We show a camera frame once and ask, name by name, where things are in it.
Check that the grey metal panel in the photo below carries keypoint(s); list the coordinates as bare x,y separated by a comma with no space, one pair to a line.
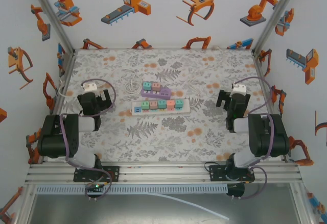
127,211

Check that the aluminium frame leg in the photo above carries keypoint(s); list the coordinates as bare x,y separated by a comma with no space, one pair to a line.
303,208
24,208

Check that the aluminium side rail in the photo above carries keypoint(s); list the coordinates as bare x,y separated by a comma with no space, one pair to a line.
66,76
260,73

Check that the teal cube plug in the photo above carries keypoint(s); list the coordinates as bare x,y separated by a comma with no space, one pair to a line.
178,104
161,104
146,85

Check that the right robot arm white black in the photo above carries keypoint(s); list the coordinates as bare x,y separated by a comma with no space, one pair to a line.
268,137

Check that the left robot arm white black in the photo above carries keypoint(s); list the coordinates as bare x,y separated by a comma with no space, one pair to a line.
58,137

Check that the white power strip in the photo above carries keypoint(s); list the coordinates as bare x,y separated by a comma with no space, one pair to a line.
185,109

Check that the white plastic tube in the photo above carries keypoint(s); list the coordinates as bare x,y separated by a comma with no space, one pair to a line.
215,213

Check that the salmon pink cube plug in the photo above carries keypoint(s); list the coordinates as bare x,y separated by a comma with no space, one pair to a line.
170,104

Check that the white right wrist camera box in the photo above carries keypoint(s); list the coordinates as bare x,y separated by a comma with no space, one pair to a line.
239,88

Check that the purple power strip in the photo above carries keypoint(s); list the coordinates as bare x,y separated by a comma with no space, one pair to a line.
163,94

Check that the black controller board with LED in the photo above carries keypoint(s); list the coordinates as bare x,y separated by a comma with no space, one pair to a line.
95,187

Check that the aluminium frame rail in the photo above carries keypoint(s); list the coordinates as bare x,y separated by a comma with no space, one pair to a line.
163,173

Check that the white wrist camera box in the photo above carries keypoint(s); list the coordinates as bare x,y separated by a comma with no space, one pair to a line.
89,86
239,88

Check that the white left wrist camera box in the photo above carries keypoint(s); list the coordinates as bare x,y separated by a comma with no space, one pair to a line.
89,86

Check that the black connector housing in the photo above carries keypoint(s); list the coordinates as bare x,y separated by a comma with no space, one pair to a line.
236,190

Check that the floral table mat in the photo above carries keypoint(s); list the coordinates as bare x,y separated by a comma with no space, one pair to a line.
158,137

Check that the green cube plug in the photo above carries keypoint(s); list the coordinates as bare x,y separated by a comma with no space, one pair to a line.
145,105

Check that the aluminium frame post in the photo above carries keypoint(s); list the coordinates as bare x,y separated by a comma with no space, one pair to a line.
278,12
50,12

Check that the brownish pink cube plug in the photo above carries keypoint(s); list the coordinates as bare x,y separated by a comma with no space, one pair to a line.
155,86
153,104

